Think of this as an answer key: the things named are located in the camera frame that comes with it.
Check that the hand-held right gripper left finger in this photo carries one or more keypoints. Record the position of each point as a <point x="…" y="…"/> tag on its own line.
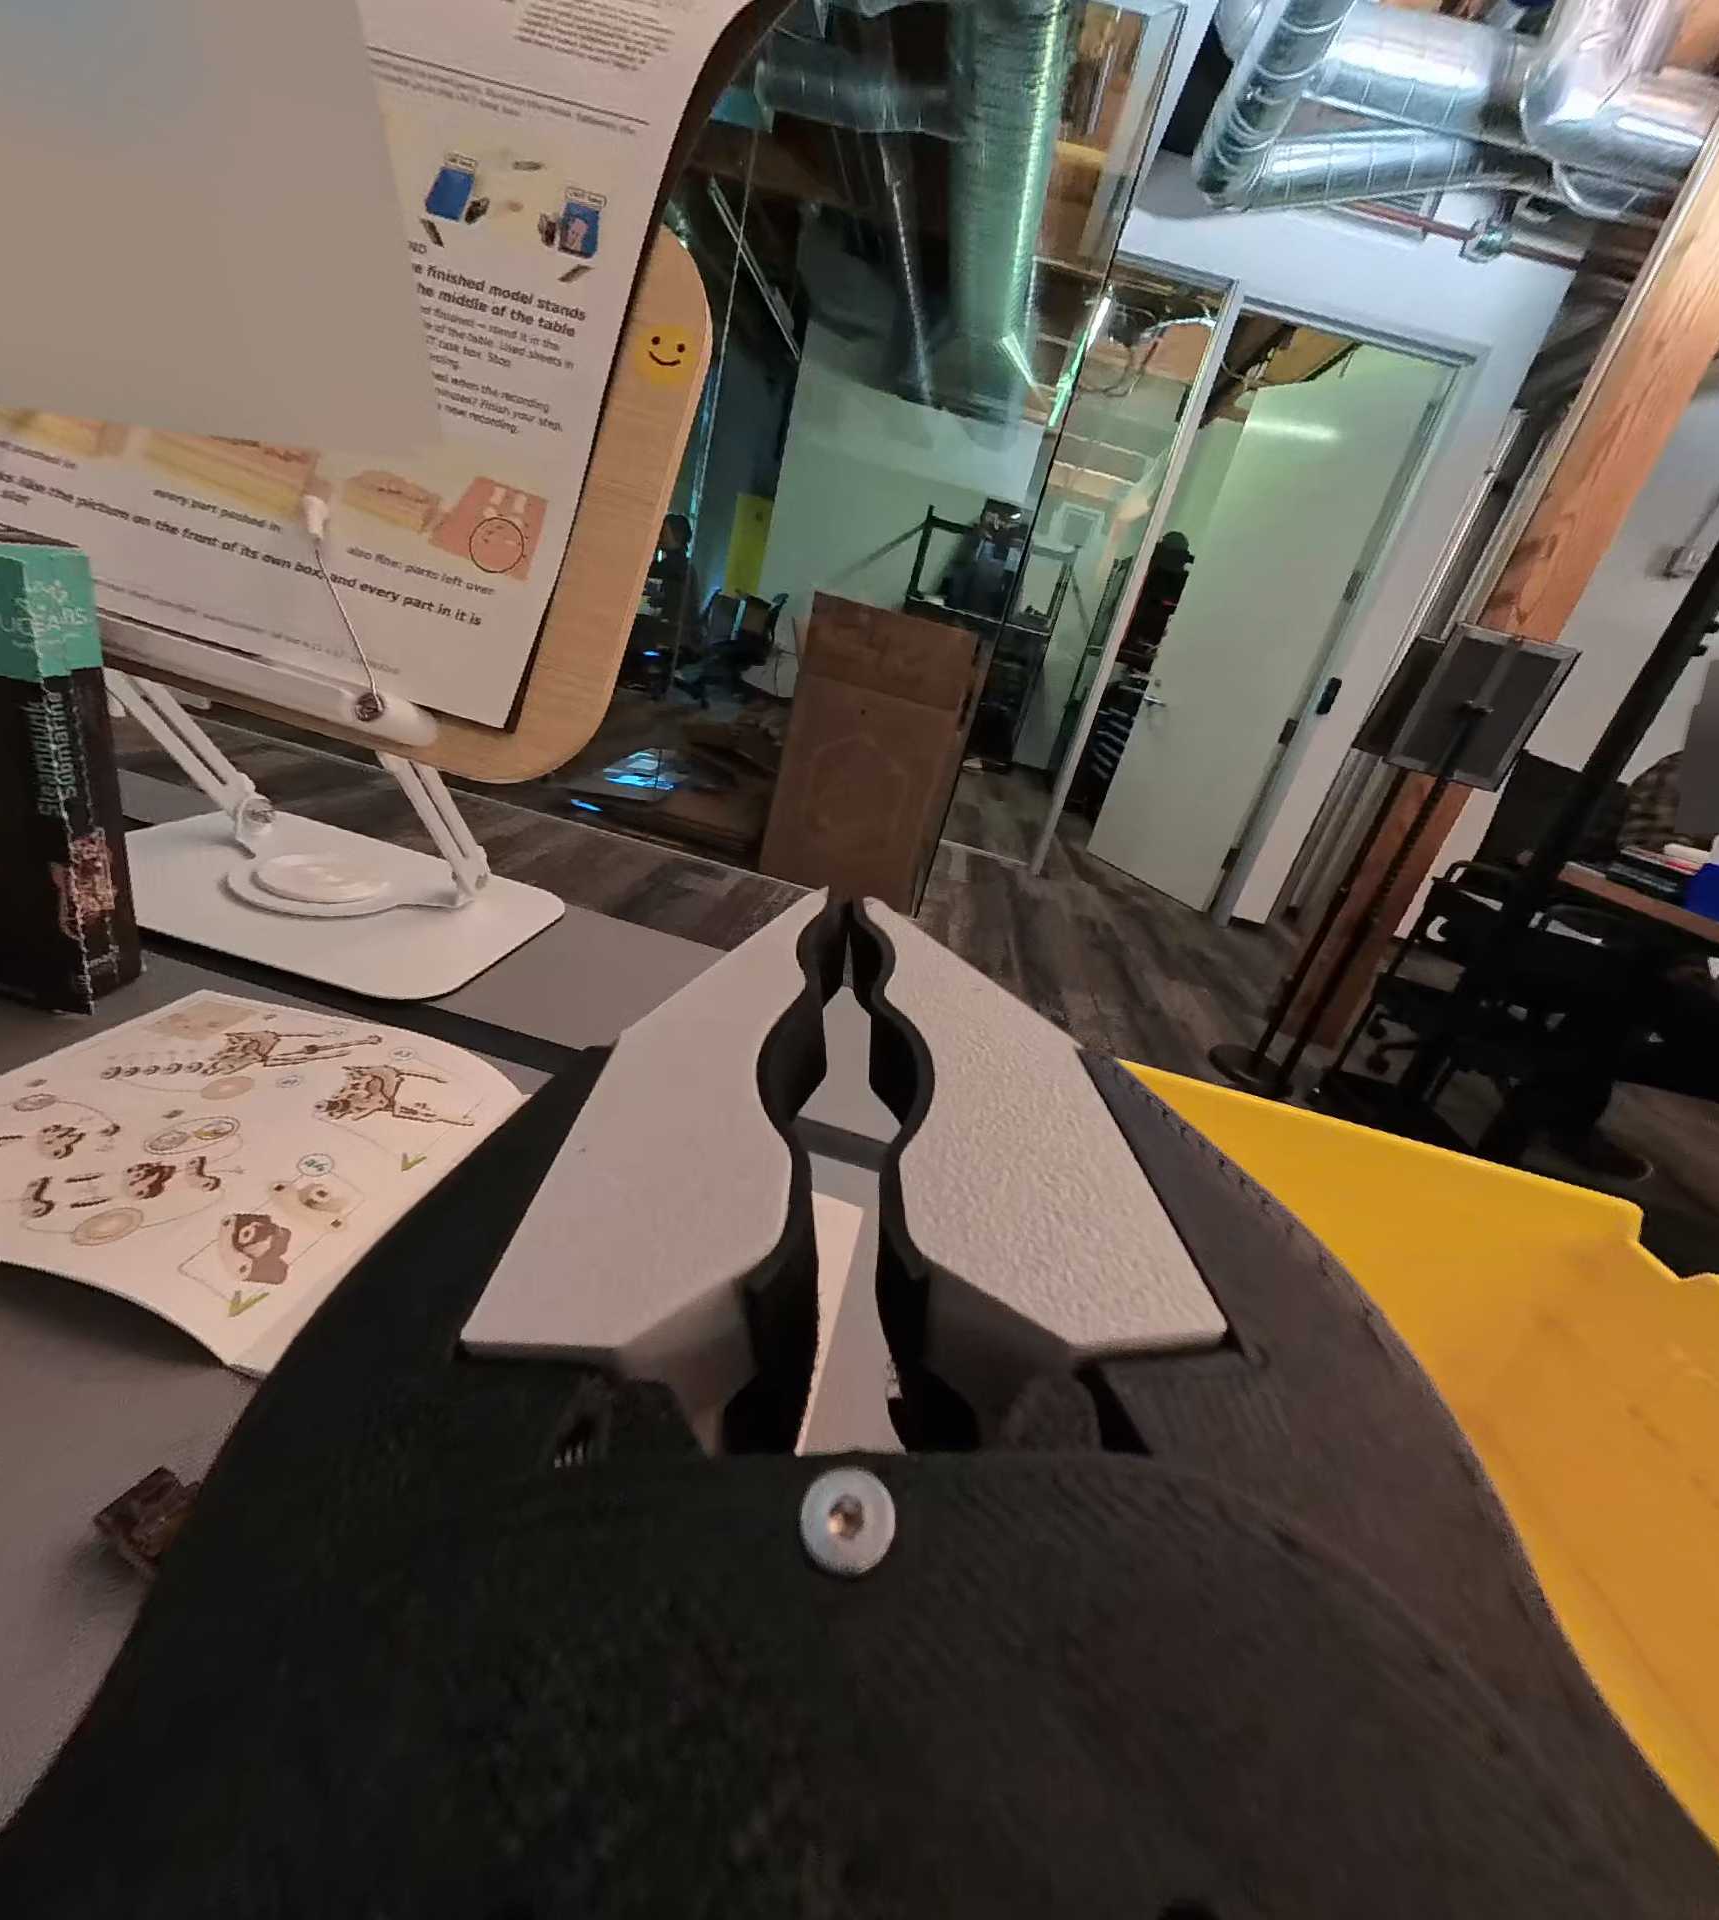
<point x="620" y="1186"/>

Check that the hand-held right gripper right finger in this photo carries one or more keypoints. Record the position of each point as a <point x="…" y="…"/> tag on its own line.
<point x="1054" y="1186"/>

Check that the wooden office desk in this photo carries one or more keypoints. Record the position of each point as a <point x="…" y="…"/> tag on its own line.
<point x="1624" y="896"/>

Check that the yellow smiley sticker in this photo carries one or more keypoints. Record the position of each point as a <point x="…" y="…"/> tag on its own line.
<point x="666" y="351"/>

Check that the wooden support post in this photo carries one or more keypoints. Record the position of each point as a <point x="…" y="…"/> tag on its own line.
<point x="1624" y="449"/>

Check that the open instruction booklet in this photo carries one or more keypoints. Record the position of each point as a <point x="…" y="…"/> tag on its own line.
<point x="123" y="1155"/>

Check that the silver air duct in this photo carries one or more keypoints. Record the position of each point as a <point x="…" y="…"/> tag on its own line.
<point x="1000" y="181"/>
<point x="1397" y="75"/>

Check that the black office chair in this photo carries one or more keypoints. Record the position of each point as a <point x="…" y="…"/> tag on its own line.
<point x="1474" y="975"/>

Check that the yellow plastic bin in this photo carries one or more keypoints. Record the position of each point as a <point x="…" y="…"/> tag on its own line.
<point x="1593" y="1423"/>

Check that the white door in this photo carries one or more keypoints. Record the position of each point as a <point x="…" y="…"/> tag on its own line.
<point x="1249" y="629"/>

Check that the small dark wooden part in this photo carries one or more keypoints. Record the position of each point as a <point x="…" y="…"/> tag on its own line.
<point x="147" y="1522"/>

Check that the brown cardboard box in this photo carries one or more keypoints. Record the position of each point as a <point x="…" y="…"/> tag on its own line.
<point x="858" y="750"/>

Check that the grey sign stand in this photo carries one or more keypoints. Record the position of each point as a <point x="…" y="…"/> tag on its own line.
<point x="1474" y="706"/>

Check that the printed instruction sheet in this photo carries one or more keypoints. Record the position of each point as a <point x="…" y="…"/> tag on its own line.
<point x="514" y="301"/>

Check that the black stand pole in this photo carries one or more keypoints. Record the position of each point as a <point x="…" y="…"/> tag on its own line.
<point x="1684" y="636"/>

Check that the wooden book stand white base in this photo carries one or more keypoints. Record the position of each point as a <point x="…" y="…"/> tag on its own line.
<point x="347" y="929"/>

